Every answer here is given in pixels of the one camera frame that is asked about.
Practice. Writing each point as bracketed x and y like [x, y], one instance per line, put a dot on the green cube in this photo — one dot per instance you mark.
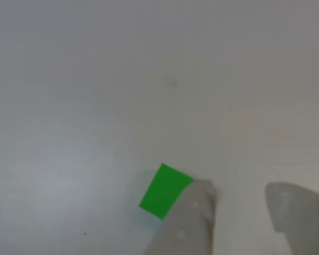
[164, 191]

